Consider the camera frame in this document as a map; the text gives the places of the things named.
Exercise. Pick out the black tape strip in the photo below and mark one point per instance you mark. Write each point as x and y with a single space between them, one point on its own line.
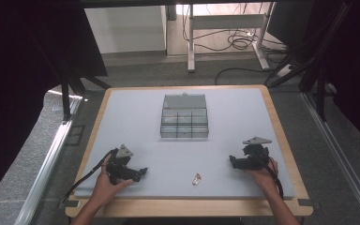
305 202
71 203

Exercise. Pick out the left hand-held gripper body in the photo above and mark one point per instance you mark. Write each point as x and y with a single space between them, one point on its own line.
118 164

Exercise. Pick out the clear plastic compartment box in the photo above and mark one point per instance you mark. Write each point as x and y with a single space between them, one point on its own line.
184 120

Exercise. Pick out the white cabinet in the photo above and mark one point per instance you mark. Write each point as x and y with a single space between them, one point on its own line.
125 29

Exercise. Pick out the aluminium floor rail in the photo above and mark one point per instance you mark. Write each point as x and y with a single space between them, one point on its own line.
47 168
343 159

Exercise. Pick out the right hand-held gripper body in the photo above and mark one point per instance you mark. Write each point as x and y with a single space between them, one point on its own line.
256 154

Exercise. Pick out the person's left hand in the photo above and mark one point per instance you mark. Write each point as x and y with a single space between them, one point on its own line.
107 187

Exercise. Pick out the wooden table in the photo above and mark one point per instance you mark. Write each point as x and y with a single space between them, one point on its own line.
181 207

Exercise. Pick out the black metal stand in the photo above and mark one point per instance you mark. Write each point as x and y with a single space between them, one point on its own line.
67 90
312 62

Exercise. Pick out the person's right hand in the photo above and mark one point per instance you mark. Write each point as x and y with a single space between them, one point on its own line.
264 176

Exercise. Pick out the small metal piece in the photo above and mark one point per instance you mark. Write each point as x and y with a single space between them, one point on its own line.
196 179

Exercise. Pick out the black curtain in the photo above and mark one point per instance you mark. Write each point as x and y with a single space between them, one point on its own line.
353 62
18 78

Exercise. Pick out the light grey foam mat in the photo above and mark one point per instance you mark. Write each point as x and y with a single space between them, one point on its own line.
168 156

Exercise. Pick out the white power strip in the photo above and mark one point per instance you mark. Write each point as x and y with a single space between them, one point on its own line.
284 70

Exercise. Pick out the white desk frame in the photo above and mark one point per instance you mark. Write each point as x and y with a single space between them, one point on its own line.
225 22

